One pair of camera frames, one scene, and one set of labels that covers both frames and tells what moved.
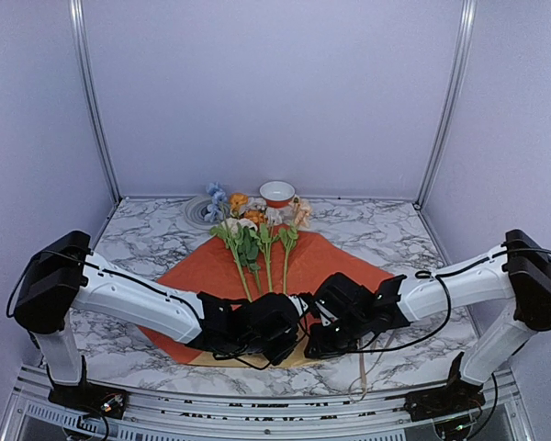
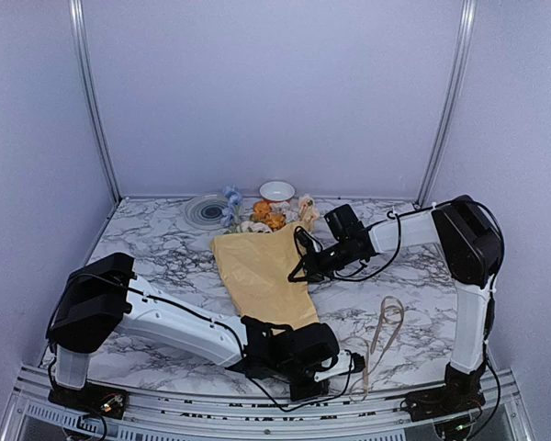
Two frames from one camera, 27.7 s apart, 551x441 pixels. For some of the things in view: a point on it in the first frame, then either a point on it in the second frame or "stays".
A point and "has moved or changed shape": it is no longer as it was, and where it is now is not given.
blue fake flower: [217, 211] to [230, 214]
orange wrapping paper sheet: [285, 271] has moved or changed shape
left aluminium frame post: [79, 28] stays
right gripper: [322, 348] to [313, 274]
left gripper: [287, 346] to [300, 392]
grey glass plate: [195, 211] stays
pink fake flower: [289, 235] to [308, 209]
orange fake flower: [238, 200] to [262, 212]
